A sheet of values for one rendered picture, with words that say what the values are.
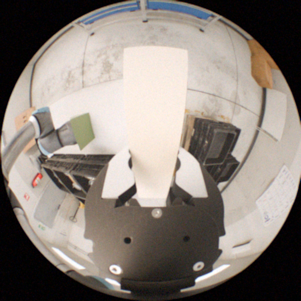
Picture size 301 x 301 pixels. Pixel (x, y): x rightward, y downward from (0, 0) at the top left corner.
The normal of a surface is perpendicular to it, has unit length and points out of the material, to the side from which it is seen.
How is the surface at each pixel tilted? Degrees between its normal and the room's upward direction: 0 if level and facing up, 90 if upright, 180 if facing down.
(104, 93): 0
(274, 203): 90
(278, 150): 90
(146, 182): 0
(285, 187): 90
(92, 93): 0
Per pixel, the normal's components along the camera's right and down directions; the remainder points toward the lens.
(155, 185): 0.00, 0.54
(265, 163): -1.00, -0.01
